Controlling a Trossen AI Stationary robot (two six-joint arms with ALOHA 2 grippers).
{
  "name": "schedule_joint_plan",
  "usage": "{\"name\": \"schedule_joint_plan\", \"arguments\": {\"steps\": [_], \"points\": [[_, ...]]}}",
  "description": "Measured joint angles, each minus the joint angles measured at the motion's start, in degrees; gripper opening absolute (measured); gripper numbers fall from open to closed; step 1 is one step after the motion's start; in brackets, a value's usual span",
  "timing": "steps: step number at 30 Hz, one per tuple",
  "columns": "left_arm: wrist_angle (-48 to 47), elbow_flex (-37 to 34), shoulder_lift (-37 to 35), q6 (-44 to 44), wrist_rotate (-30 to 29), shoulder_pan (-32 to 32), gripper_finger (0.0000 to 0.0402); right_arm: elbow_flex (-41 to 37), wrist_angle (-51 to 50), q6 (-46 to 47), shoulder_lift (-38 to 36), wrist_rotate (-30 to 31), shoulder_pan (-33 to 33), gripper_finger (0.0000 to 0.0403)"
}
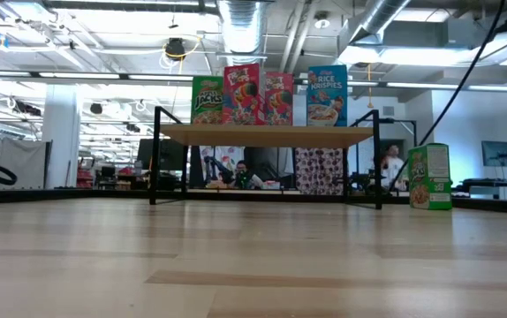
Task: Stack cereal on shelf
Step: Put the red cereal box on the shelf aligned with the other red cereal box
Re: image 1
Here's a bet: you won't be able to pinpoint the grey ceiling air unit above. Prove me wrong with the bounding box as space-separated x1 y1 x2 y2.
381 19 450 49

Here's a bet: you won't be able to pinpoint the background desk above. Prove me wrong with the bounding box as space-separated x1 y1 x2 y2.
456 178 507 198

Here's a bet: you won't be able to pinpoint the wall-side computer monitor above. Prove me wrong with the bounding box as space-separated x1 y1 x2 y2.
481 140 507 168

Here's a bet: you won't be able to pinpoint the white partition screen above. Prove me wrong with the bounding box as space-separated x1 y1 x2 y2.
0 137 52 191

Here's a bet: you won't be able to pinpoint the green Apple Jacks cereal box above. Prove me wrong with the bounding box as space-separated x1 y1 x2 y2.
407 142 454 211
190 75 225 126

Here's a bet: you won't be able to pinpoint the slim silver ceiling duct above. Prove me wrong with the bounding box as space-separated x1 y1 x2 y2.
345 0 413 43

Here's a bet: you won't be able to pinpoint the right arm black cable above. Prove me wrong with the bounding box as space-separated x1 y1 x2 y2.
388 0 507 191

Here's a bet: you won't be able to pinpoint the red tool cart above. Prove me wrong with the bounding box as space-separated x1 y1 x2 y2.
75 155 96 190

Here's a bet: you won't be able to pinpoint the blue Rice Krispies cereal box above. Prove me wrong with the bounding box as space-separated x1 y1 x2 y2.
306 64 349 128

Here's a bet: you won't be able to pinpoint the wooden shelf black metal frame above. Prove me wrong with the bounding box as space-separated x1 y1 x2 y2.
147 105 383 211

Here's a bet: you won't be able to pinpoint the round white ceiling fixture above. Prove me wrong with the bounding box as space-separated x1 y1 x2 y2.
314 11 332 31

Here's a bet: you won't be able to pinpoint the dark background monitor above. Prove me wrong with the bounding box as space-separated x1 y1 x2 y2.
137 139 189 172

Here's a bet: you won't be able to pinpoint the black dome with yellow ring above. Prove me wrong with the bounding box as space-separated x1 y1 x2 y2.
163 37 188 61

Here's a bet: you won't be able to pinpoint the person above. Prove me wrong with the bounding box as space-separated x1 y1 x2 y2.
379 144 408 192
231 159 264 190

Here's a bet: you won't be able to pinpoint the white round column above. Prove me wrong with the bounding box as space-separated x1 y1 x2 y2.
42 83 81 190

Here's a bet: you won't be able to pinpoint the silver ceiling ventilation duct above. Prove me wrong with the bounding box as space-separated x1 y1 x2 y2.
217 0 268 67

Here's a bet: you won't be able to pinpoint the long ceiling light strip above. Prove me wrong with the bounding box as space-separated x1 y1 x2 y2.
345 80 507 94
0 69 312 86

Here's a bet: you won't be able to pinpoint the black aluminium frame rails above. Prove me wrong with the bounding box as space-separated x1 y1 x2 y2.
451 196 507 216

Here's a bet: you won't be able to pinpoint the red Froot Loops cereal box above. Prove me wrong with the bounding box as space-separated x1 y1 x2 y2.
264 72 295 127
222 63 267 126

